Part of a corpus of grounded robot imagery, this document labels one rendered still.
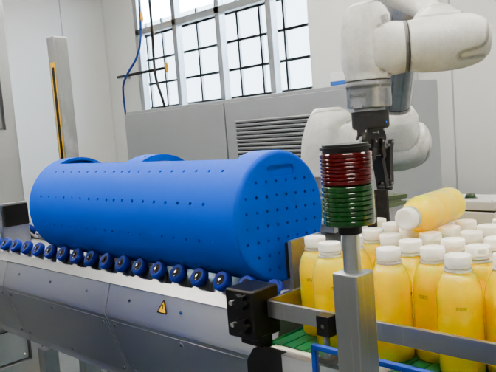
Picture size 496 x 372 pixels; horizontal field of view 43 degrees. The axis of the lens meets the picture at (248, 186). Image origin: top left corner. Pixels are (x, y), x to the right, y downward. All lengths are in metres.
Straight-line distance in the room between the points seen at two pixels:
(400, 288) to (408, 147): 1.00
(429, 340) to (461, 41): 0.59
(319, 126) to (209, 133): 1.91
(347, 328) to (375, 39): 0.64
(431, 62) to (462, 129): 2.92
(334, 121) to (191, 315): 0.82
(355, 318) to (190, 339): 0.70
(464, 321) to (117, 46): 6.25
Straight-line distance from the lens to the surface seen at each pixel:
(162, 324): 1.52
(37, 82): 6.75
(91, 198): 1.67
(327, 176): 0.77
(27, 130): 6.67
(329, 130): 1.95
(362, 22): 1.27
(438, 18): 1.31
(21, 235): 2.42
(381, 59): 1.27
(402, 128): 1.94
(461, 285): 0.96
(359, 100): 1.28
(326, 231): 1.87
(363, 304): 0.80
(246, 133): 3.56
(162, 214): 1.42
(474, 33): 1.30
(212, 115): 3.77
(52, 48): 2.68
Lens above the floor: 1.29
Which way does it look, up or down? 6 degrees down
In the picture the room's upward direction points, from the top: 5 degrees counter-clockwise
